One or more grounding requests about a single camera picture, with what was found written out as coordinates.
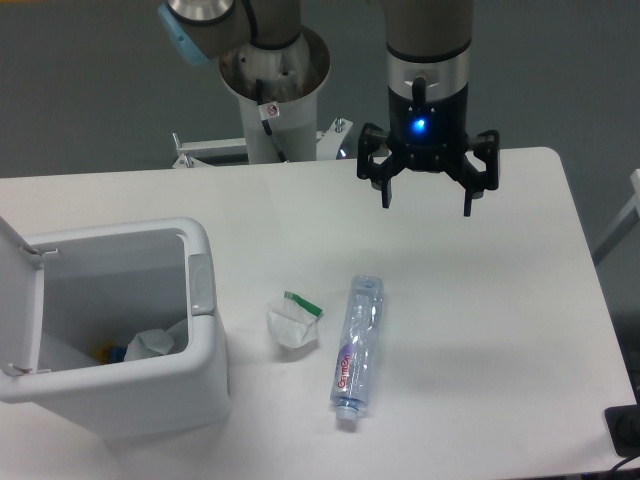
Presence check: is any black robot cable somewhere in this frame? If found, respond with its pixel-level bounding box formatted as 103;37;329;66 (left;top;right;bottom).
255;78;290;164

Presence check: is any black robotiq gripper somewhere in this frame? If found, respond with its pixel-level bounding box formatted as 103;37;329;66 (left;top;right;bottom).
356;49;500;217

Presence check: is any white tissue in bin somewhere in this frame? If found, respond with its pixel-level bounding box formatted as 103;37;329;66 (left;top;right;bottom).
124;319;189;362

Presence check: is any yellow blue trash in bin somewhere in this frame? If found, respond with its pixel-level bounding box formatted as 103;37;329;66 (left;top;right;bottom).
92;341;127;365

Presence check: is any white metal frame at right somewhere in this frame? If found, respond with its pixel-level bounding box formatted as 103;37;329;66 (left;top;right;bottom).
591;169;639;265

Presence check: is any white plastic trash can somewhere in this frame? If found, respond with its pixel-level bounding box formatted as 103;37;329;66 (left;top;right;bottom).
1;217;231;438

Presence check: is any crushed clear plastic bottle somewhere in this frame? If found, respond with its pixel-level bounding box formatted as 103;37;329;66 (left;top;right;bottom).
330;275;384;425

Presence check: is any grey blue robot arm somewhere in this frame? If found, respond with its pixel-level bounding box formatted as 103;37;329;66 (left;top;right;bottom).
158;1;500;204

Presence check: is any white green wrapper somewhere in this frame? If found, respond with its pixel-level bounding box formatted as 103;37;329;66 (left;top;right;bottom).
266;291;324;350

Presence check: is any black device at edge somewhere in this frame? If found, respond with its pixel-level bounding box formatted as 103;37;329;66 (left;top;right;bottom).
604;405;639;457

